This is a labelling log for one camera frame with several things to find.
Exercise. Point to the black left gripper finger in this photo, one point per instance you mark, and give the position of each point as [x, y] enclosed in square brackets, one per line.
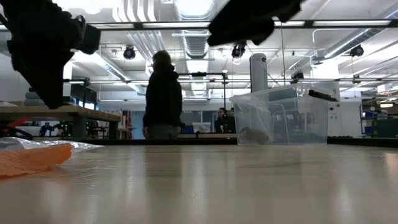
[46, 90]

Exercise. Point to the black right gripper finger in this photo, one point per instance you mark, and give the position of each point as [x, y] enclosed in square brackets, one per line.
[239, 32]

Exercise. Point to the orange elastic bandage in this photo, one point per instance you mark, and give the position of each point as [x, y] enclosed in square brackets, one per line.
[31, 160]

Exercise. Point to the brown elastic bandage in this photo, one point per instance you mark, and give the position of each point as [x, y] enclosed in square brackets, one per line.
[255, 135]

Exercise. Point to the stack of grey pads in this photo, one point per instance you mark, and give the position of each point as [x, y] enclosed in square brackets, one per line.
[28, 101]

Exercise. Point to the red object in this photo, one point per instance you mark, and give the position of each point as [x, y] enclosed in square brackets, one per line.
[18, 122]

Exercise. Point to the wooden background table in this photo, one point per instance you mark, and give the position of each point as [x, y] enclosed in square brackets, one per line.
[93, 113]

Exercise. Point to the red cabinet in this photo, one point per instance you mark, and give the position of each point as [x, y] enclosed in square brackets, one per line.
[127, 124]

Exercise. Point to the person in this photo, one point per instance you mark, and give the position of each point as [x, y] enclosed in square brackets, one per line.
[163, 93]
[224, 121]

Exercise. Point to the small clear background bin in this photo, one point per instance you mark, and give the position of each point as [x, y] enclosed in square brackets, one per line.
[201, 127]

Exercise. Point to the wooden background workbench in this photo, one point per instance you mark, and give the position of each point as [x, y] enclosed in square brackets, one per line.
[214, 136]

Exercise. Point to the white cabinet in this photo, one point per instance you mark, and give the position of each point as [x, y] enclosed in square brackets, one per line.
[349, 121]

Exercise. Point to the blue storage shelving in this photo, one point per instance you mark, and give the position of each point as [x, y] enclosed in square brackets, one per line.
[381, 124]

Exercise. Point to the black stand frame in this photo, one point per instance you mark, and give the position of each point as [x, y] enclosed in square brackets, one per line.
[84, 81]

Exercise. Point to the white cylindrical post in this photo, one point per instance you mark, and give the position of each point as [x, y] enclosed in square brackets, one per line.
[258, 74]

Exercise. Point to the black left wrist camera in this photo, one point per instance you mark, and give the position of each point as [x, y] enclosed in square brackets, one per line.
[88, 39]

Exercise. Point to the black overhead frame bar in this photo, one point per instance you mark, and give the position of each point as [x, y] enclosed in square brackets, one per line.
[136, 25]

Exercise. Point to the black table frame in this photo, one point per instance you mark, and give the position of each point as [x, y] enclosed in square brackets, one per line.
[202, 142]

